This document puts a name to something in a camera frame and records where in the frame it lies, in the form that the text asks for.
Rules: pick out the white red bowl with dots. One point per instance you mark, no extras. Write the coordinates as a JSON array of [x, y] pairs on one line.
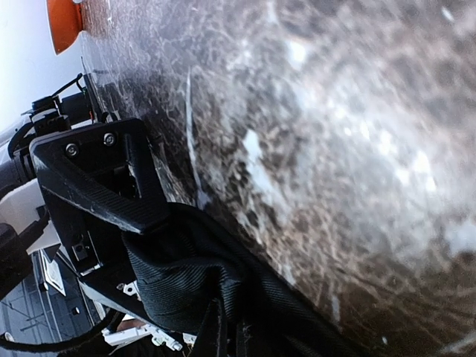
[[65, 23]]

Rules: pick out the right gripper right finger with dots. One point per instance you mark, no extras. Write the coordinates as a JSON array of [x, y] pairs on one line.
[[249, 340]]

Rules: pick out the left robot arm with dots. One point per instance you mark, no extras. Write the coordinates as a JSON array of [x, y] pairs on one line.
[[26, 225]]

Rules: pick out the black necktie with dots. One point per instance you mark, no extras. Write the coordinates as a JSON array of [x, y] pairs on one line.
[[192, 260]]

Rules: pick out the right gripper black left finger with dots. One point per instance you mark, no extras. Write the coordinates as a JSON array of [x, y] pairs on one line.
[[212, 340]]

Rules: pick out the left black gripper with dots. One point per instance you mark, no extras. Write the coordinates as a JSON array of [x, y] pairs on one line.
[[106, 171]]

